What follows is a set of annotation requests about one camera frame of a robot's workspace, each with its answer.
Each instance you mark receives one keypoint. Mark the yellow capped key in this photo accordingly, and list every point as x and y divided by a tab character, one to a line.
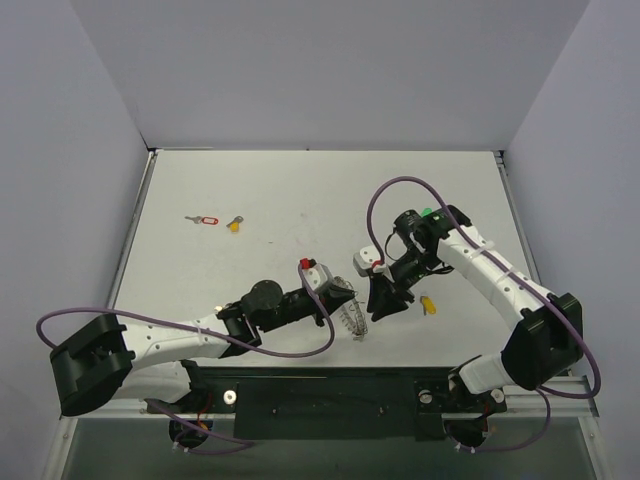
234	225

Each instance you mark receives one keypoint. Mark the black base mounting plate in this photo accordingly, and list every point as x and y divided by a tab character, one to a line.
331	403

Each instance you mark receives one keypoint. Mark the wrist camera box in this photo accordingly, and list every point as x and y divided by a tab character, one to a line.
367	261
314	276

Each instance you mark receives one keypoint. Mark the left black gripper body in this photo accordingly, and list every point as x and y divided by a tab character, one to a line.
329	299

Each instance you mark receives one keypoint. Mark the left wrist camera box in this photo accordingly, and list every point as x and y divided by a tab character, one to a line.
314	276

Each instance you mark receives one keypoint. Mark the yellow tag key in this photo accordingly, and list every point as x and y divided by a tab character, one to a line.
428	305

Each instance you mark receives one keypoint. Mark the aluminium frame rail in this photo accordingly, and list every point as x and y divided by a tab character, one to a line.
515	401

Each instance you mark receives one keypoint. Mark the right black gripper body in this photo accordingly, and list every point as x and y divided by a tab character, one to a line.
386	286

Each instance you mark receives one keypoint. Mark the red tag key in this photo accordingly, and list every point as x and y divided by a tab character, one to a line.
205	220

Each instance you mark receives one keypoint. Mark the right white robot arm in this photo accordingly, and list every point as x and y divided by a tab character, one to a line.
545	329

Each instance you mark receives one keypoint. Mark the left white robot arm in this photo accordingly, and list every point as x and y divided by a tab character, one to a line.
108	359

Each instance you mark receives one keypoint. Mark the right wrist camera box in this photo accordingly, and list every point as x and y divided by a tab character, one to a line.
367	261

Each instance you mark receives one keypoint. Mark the silver spiked keyring disc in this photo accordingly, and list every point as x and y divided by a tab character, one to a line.
351	314

